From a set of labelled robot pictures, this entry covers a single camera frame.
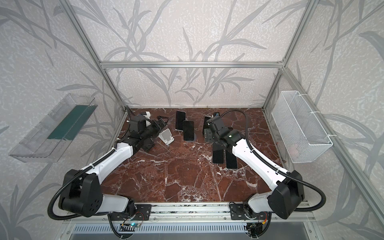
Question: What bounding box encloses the black smartphone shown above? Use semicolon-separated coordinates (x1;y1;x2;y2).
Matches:
225;151;238;170
212;143;225;164
183;121;195;141

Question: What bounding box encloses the purple-edged smartphone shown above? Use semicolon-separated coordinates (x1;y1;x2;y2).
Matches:
175;111;186;131

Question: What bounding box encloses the black front smartphone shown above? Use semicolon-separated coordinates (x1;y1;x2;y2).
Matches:
225;151;238;170

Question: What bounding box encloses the green-edged smartphone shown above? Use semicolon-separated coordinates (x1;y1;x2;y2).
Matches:
203;116;211;134

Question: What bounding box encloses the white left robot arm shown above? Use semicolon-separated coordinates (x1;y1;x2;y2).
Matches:
47;112;169;220

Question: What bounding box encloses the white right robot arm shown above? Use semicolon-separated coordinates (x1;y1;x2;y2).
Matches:
207;116;304;220

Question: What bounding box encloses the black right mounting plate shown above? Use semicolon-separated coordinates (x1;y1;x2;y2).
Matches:
229;202;247;221

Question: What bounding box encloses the black mounting plate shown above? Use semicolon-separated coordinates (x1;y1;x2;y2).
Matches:
111;204;152;221
229;202;247;221

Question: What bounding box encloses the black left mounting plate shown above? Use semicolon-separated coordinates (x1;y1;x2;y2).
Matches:
111;204;152;221

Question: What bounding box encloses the green circuit board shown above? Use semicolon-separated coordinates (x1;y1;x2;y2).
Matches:
120;223;142;232

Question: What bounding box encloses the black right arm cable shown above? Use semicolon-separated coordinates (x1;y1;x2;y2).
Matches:
220;109;327;212

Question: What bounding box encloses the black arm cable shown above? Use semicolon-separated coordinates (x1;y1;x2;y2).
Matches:
47;105;136;221
220;109;327;212

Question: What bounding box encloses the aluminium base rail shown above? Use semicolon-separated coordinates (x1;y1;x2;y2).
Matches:
56;202;322;240

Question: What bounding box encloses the white wire mesh basket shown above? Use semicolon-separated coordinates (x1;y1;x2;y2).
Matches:
272;91;333;164

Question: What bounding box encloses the clear plastic wall bin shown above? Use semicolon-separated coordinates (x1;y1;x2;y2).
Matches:
9;94;98;163

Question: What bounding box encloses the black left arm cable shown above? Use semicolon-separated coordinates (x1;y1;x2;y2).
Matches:
47;105;136;221

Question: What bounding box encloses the aluminium frame enclosure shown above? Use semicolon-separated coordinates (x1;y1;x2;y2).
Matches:
59;1;384;224

